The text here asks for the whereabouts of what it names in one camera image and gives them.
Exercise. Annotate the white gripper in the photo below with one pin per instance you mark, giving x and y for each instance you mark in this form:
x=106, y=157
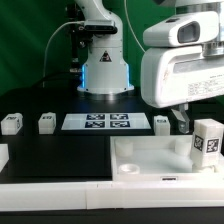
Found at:
x=180, y=75

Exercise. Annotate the white square tabletop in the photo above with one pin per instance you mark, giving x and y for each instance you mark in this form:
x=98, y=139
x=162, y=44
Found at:
x=155, y=158

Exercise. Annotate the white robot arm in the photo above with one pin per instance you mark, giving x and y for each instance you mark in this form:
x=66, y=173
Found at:
x=105, y=73

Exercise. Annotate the marker sheet with tags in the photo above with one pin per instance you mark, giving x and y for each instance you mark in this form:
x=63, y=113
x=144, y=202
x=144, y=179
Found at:
x=105, y=121

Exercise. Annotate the white front fence bar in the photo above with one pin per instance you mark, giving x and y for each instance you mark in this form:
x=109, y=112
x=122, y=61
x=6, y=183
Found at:
x=109, y=195

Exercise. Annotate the white fence bar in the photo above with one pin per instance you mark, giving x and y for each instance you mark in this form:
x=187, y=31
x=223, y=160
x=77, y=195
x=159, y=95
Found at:
x=109, y=195
x=4, y=155

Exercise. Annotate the white left fence bar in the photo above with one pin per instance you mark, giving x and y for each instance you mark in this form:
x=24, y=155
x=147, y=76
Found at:
x=4, y=155

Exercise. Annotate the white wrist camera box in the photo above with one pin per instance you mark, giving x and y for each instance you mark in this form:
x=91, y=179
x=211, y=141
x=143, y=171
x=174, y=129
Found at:
x=183, y=29

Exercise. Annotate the black camera on stand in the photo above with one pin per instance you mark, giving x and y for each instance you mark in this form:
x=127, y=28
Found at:
x=79, y=37

